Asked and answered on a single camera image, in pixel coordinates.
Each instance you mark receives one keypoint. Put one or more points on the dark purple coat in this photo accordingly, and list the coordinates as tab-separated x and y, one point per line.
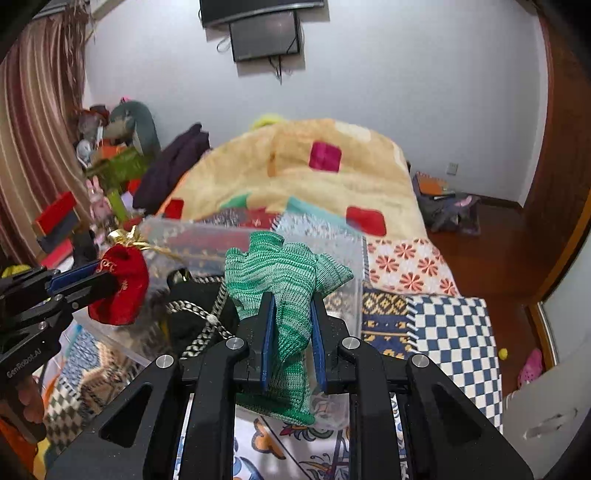
171	166

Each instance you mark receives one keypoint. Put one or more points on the wooden door frame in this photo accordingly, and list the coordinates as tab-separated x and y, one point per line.
561	152

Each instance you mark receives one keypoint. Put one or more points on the person's left hand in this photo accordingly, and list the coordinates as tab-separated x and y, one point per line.
30	396

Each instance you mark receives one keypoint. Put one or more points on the striped brown curtain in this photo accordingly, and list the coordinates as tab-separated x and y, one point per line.
32	138

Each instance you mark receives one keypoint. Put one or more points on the grey green plush dinosaur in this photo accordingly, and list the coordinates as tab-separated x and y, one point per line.
138	122

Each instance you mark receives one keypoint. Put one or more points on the white wall outlet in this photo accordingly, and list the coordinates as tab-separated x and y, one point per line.
452	168

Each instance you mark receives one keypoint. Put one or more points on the pink doll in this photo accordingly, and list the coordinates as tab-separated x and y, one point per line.
98	201

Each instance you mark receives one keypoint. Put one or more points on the clear plastic storage box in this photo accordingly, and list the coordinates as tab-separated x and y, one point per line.
194	237

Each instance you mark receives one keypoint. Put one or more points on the orange notebook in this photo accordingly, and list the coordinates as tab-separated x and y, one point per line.
431	184

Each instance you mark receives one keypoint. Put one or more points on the gold ribbon pouch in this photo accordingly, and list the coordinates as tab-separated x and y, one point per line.
134	241

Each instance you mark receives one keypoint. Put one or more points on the small yellow ball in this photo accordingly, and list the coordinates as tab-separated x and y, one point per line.
503	354

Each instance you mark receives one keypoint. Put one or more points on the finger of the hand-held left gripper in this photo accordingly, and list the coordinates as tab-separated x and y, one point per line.
74	276
90	290

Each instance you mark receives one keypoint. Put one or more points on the red velvet pouch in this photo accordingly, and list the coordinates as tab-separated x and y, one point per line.
119	286

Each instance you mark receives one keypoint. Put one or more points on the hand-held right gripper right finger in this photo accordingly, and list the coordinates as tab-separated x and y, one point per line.
318	344

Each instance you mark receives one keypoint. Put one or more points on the yellow green plush toy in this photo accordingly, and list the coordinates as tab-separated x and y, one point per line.
267	121

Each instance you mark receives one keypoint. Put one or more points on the yellow plush blanket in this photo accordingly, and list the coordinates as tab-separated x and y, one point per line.
286	175

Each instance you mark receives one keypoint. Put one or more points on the patchwork bed sheet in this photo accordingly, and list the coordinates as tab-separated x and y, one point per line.
443	323

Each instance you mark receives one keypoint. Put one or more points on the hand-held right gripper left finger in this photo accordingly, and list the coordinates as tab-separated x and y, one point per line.
268	344

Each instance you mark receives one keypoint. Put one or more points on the grey bag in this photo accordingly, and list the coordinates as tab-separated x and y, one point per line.
450	214

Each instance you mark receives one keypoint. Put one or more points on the green knit glove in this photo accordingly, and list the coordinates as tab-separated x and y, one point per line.
286	281

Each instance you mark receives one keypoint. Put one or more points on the red box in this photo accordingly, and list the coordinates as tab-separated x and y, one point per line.
55	214

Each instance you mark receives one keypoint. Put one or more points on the pink shoe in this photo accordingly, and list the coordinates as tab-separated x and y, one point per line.
530	368

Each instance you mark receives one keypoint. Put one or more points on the black wall box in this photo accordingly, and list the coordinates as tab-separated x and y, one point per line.
265	37

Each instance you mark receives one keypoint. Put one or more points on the white plastic stool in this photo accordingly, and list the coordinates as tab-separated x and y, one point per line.
545	415

